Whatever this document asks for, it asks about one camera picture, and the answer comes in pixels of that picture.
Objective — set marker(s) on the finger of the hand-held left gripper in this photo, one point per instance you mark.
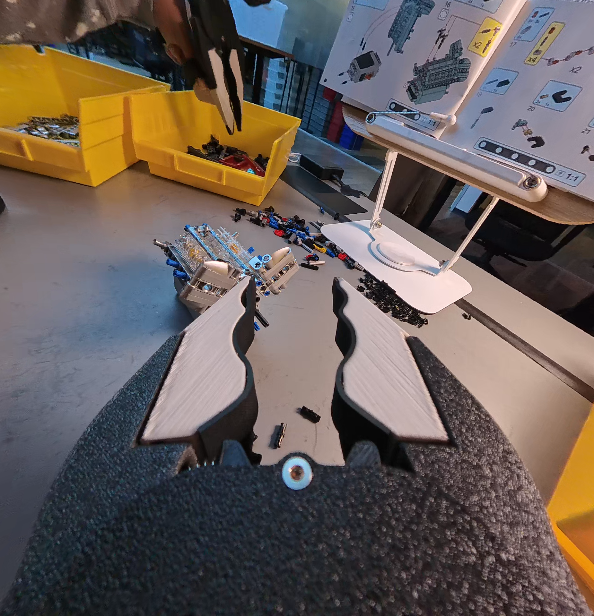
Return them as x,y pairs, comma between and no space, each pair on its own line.
236,82
215,77

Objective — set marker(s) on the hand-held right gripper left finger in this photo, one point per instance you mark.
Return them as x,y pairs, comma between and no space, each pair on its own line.
196,385

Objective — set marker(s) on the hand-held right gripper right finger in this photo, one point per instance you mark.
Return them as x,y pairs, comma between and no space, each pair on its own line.
393,385

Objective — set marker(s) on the small black brick pin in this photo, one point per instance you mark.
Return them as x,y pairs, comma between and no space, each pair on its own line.
281,435
310,415

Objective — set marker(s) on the yellow plastic bin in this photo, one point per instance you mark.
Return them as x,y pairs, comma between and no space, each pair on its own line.
104,115
162,125

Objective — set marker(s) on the grey brick engine model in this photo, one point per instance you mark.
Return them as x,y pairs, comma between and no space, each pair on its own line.
215,265

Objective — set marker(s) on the pile of grey brick parts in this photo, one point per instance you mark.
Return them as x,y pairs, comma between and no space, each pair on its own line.
47,127

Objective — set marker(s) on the person's left forearm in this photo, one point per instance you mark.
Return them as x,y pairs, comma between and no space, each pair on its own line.
66,17

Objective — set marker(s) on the person's left hand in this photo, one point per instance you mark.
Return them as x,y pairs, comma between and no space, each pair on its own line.
174,29

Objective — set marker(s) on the black and red brick parts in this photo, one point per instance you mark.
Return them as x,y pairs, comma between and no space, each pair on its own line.
230,157

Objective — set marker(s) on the pile of black pins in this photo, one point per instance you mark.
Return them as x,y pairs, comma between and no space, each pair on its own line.
393,300

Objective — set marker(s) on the blue plastic storage crates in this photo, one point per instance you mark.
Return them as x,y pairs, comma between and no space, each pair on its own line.
343,120

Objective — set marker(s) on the black power adapter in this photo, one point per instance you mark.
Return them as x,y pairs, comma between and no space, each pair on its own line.
321,166

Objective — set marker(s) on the white booklet stand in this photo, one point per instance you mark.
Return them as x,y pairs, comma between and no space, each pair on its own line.
403,265

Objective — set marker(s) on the pile of colourful brick parts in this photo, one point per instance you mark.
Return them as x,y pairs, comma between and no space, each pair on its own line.
297,231

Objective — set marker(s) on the black swivel chair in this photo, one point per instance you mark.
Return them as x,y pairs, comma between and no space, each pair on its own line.
519,231

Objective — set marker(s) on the instruction booklet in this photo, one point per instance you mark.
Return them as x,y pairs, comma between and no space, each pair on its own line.
451,58

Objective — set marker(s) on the yellow plastic crate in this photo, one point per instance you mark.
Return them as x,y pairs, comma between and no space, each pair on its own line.
581,510

